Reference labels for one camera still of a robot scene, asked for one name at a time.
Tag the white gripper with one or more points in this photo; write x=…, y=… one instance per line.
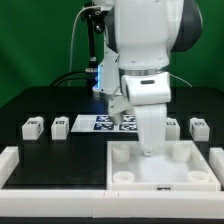
x=151, y=122

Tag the white square tabletop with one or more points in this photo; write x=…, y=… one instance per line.
x=178, y=167

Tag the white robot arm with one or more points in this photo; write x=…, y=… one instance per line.
x=139, y=37

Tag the white sheet with markers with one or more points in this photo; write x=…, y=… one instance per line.
x=103, y=124

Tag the white U-shaped obstacle fence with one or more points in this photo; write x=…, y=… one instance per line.
x=161, y=203

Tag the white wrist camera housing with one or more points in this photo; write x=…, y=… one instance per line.
x=146, y=90

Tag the black camera on stand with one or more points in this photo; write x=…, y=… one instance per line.
x=95, y=22

